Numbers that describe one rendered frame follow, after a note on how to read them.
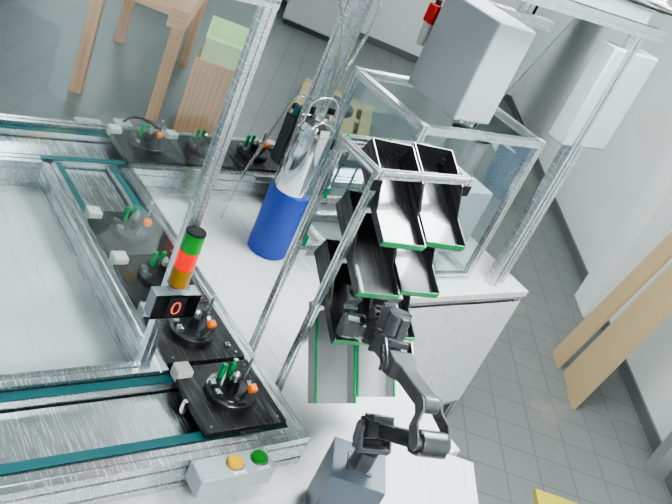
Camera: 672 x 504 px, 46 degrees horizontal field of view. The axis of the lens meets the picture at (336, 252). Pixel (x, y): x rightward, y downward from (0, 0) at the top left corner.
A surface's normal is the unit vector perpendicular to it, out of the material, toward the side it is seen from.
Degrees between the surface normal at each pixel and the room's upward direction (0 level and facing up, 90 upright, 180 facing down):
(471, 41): 90
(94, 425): 0
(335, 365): 45
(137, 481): 90
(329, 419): 0
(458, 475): 0
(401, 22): 90
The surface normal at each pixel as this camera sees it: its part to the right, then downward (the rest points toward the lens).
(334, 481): -0.06, 0.48
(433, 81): -0.78, 0.00
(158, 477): 0.51, 0.59
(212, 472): 0.37, -0.80
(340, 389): 0.52, -0.15
